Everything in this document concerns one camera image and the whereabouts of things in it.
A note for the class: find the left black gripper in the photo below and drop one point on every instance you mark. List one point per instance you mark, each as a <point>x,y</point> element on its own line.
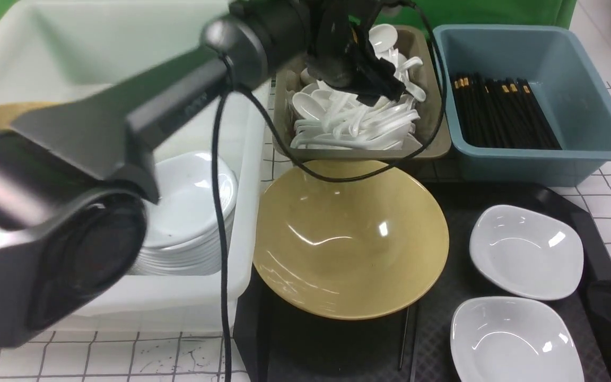
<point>341,55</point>

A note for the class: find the stack of white dishes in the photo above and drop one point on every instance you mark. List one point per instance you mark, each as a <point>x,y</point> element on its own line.
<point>182,237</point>

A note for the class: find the pile of white spoons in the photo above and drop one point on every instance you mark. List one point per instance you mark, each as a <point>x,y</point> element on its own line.
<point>328,119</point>

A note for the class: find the white dish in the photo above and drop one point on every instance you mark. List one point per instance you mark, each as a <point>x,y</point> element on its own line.
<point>526,253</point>
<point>512,339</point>

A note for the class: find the olive green spoon bin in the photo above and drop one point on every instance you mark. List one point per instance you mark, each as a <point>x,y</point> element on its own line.
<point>431,129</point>

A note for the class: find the bundle of black chopsticks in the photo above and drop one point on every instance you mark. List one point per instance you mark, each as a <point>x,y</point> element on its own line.
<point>502,114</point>

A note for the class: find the green backdrop cloth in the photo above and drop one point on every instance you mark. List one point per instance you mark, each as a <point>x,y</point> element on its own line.
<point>553,13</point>

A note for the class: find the large white plastic tub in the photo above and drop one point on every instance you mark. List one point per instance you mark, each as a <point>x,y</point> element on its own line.
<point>59,51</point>

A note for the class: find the tan noodle bowl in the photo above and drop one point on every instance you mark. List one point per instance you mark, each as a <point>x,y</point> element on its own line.
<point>350,251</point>

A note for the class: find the black chopstick gold tip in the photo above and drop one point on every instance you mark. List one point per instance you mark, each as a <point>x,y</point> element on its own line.
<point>403,338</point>

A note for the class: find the black serving tray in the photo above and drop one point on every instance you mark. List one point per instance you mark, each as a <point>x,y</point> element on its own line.
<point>279,342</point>

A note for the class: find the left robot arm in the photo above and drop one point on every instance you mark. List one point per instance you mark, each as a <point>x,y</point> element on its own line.
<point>74,177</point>

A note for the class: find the blue chopstick bin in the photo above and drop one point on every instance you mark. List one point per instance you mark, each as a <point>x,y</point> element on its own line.
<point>567,85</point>

